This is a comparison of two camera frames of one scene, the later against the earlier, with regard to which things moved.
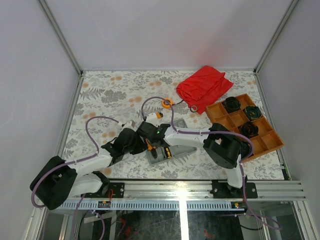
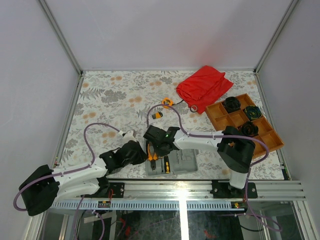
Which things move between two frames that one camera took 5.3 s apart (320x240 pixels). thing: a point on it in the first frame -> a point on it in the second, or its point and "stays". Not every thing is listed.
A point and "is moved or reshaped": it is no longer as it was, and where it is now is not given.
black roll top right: (252, 112) stays
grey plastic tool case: (175, 150) is moved or reshaped
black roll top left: (231, 104) stays
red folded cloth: (203, 87) stays
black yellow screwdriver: (167, 152) is moved or reshaped
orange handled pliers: (152, 148) is moved or reshaped
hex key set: (159, 115) stays
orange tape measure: (165, 104) stays
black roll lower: (248, 129) stays
